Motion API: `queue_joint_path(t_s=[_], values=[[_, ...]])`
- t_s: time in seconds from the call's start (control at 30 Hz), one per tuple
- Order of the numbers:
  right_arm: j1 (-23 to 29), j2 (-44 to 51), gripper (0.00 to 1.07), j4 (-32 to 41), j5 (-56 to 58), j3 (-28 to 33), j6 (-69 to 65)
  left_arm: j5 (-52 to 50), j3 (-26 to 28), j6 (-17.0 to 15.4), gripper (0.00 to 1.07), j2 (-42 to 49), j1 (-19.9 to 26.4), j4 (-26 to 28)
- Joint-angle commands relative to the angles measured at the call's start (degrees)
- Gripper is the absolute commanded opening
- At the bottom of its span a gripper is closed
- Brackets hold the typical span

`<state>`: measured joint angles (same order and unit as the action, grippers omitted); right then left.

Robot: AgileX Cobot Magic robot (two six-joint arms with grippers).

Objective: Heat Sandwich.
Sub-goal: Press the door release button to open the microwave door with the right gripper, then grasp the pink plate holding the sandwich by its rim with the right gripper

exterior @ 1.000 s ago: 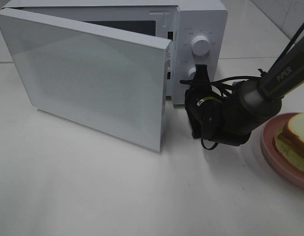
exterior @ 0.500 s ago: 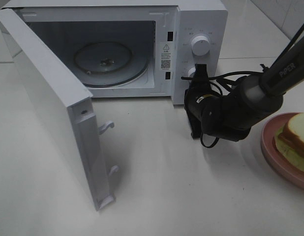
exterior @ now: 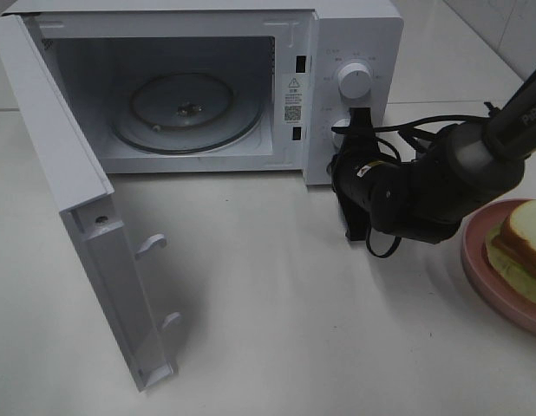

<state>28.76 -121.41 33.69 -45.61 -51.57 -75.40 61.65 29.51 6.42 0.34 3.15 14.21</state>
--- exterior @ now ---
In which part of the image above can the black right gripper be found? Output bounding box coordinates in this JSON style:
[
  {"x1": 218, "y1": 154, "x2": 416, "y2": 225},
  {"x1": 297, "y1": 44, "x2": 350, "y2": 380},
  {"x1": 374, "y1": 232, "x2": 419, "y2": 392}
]
[{"x1": 329, "y1": 107, "x2": 402, "y2": 208}]

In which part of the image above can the sandwich with lettuce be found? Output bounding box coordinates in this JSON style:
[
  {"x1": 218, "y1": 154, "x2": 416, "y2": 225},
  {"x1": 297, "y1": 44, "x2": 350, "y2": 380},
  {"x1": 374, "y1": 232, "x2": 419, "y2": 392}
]
[{"x1": 486, "y1": 199, "x2": 536, "y2": 281}]

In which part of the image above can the pink round plate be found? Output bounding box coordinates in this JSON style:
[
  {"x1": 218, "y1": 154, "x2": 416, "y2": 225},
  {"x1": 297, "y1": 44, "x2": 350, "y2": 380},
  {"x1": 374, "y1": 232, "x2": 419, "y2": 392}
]
[{"x1": 461, "y1": 198, "x2": 536, "y2": 336}]

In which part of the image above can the white microwave door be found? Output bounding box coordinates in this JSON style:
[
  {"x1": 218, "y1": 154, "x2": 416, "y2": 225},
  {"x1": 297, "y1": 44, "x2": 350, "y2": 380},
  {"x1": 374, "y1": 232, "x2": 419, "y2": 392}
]
[{"x1": 0, "y1": 15, "x2": 174, "y2": 391}]

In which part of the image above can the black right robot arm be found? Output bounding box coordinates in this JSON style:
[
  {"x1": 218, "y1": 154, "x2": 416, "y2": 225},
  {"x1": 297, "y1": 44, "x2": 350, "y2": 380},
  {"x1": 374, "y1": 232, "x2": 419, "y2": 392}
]
[{"x1": 328, "y1": 69, "x2": 536, "y2": 256}]

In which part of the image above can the lower white timer knob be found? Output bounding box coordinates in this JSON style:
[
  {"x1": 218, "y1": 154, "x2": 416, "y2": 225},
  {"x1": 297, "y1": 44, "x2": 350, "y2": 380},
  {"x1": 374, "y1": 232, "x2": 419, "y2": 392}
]
[{"x1": 330, "y1": 118, "x2": 350, "y2": 151}]

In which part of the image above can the upper white round knob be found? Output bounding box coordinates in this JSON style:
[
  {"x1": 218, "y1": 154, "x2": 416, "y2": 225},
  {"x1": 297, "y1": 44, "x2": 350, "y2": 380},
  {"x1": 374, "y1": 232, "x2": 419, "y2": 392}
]
[{"x1": 337, "y1": 61, "x2": 373, "y2": 100}]

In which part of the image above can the glass microwave turntable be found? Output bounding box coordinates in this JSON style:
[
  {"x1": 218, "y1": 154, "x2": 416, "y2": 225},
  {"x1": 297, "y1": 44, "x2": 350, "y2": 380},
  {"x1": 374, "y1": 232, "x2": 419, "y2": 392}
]
[{"x1": 111, "y1": 72, "x2": 270, "y2": 155}]

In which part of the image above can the white microwave oven body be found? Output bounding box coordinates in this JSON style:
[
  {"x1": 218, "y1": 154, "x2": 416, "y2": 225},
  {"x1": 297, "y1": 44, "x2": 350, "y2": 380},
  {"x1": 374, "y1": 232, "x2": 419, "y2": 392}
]
[{"x1": 0, "y1": 1, "x2": 403, "y2": 185}]

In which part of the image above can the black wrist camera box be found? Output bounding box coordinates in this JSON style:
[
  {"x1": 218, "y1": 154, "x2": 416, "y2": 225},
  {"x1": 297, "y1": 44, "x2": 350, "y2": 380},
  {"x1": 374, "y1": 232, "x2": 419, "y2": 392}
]
[{"x1": 336, "y1": 190, "x2": 371, "y2": 242}]

